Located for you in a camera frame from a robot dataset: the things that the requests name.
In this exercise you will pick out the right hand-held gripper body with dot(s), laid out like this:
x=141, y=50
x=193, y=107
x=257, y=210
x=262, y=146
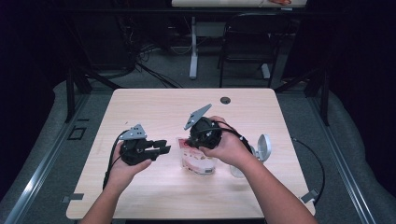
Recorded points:
x=205, y=133

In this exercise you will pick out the aluminium floor rail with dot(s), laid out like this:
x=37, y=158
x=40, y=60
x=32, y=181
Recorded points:
x=342, y=161
x=40, y=174

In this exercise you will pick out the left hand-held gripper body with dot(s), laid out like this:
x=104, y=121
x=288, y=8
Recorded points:
x=134, y=151

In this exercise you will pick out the pink and white refill pouch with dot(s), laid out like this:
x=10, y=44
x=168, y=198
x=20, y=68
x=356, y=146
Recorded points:
x=196, y=161

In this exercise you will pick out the person's left hand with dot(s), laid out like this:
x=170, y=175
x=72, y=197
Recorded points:
x=123, y=174

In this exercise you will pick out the black floor socket frame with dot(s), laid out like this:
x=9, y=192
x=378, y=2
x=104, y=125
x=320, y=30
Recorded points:
x=69, y=137

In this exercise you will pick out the black folding chair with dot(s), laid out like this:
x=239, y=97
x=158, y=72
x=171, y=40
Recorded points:
x=252, y=37

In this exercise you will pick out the black metal stand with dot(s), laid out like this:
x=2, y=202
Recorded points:
x=70, y=96
x=325, y=102

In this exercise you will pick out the orange thing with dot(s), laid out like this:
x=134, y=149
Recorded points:
x=280, y=2

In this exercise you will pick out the white container with flip lid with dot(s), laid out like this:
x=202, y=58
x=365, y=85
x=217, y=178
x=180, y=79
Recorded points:
x=264, y=147

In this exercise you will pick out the grey tape strip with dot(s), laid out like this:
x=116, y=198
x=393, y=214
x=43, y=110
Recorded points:
x=309, y=196
x=73, y=197

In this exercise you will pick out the white table leg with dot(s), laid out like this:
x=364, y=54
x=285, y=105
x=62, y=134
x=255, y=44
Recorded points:
x=193, y=59
x=265, y=71

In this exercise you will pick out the person's right hand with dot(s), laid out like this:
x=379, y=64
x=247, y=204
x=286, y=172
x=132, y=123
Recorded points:
x=232, y=149

